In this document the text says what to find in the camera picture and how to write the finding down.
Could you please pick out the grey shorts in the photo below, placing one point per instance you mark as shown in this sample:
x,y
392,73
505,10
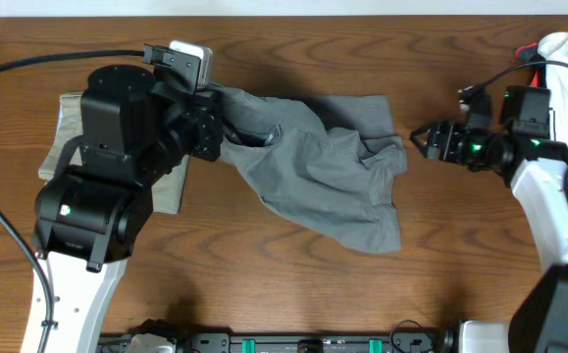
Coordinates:
x,y
325,162

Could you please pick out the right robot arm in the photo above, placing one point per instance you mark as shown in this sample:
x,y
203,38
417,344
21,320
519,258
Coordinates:
x,y
535,168

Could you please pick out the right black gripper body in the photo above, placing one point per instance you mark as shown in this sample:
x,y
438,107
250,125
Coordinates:
x,y
465,148

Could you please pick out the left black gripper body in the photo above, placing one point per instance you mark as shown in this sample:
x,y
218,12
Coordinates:
x,y
210,127

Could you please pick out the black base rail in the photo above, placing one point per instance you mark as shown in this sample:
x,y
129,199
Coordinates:
x,y
159,336

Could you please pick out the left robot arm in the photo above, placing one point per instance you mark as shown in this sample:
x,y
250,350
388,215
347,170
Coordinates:
x,y
137,125

